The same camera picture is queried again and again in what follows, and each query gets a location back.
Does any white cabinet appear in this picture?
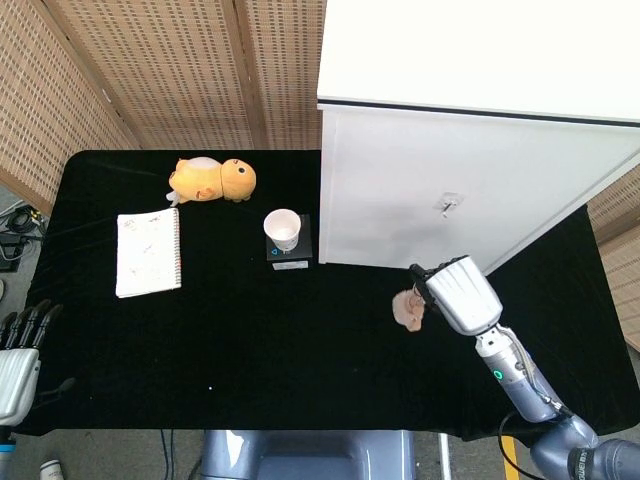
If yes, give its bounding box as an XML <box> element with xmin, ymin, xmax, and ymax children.
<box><xmin>316</xmin><ymin>0</ymin><xmax>640</xmax><ymax>276</ymax></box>

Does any small clear plastic piece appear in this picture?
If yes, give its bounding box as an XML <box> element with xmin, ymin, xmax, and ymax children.
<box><xmin>439</xmin><ymin>192</ymin><xmax>464</xmax><ymax>219</ymax></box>

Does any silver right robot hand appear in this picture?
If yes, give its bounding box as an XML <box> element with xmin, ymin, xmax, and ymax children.
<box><xmin>409</xmin><ymin>254</ymin><xmax>504</xmax><ymax>336</ymax></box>

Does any fluffy beige plush keychain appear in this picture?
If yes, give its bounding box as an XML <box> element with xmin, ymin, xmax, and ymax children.
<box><xmin>391</xmin><ymin>287</ymin><xmax>429</xmax><ymax>333</ymax></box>

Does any woven bamboo folding screen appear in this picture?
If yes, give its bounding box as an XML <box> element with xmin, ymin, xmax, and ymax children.
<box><xmin>0</xmin><ymin>0</ymin><xmax>326</xmax><ymax>216</ymax></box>
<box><xmin>584</xmin><ymin>164</ymin><xmax>640</xmax><ymax>351</ymax></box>

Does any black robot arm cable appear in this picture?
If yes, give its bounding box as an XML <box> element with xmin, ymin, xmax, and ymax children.
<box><xmin>497</xmin><ymin>410</ymin><xmax>541</xmax><ymax>480</ymax></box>

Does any white spiral notebook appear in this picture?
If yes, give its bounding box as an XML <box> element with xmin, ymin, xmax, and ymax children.
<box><xmin>115</xmin><ymin>207</ymin><xmax>183</xmax><ymax>300</ymax></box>

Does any bundle of floor cables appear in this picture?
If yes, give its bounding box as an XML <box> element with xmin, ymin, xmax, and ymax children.
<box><xmin>0</xmin><ymin>199</ymin><xmax>46</xmax><ymax>274</ymax></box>

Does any blue-grey robot torso base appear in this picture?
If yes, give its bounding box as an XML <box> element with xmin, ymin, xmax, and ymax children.
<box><xmin>199</xmin><ymin>428</ymin><xmax>419</xmax><ymax>480</ymax></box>

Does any white bottle on floor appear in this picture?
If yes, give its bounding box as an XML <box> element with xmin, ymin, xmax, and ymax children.
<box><xmin>39</xmin><ymin>457</ymin><xmax>66</xmax><ymax>480</ymax></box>

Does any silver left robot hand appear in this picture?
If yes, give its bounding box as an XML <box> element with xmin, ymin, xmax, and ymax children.
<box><xmin>0</xmin><ymin>298</ymin><xmax>76</xmax><ymax>426</ymax></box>

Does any white floral paper cup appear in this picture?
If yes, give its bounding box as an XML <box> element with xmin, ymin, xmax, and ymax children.
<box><xmin>263</xmin><ymin>208</ymin><xmax>303</xmax><ymax>251</ymax></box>

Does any yellow plush duck toy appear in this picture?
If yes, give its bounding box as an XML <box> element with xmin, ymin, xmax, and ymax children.
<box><xmin>167</xmin><ymin>156</ymin><xmax>258</xmax><ymax>208</ymax></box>

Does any black velvet tablecloth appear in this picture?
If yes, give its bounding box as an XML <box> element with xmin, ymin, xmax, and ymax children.
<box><xmin>12</xmin><ymin>148</ymin><xmax>629</xmax><ymax>441</ymax></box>

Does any black cardboard product box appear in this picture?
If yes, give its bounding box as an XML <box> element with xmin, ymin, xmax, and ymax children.
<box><xmin>265</xmin><ymin>213</ymin><xmax>314</xmax><ymax>272</ymax></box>

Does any white table leg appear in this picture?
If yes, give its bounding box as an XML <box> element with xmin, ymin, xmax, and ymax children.
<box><xmin>438</xmin><ymin>432</ymin><xmax>452</xmax><ymax>480</ymax></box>

